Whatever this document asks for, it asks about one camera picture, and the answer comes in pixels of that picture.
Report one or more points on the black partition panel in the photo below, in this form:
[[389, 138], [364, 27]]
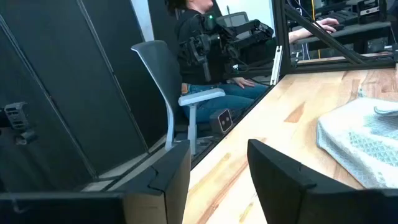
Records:
[[71, 93]]

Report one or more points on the person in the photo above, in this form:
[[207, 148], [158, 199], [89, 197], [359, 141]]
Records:
[[186, 28]]

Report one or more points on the grey office chair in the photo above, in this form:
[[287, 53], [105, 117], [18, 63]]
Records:
[[158, 68]]

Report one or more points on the black box with dotted face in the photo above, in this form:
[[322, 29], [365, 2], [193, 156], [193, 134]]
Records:
[[221, 121]]

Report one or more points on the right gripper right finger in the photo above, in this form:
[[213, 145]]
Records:
[[295, 199]]

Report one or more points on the black keyboard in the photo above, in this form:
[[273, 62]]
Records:
[[339, 17]]

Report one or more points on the white frame bracket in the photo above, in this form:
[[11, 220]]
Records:
[[276, 65]]

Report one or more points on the light blue waffle microfiber towel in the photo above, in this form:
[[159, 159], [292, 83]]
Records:
[[357, 149]]

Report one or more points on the black aluminium table frame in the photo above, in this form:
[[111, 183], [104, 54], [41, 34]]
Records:
[[281, 31]]

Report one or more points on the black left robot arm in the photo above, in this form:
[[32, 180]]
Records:
[[248, 31]]

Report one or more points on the person's hand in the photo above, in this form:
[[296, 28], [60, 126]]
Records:
[[244, 82], [328, 23]]

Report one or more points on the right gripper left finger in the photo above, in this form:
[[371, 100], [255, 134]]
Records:
[[93, 208]]

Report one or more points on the white chair armrest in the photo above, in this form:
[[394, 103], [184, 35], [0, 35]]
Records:
[[200, 97]]

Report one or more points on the grey screen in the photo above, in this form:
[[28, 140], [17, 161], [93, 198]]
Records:
[[234, 19]]

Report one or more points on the grey plastic bracket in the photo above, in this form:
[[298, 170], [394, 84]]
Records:
[[15, 116]]

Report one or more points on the black computer mouse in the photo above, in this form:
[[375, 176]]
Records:
[[338, 27]]

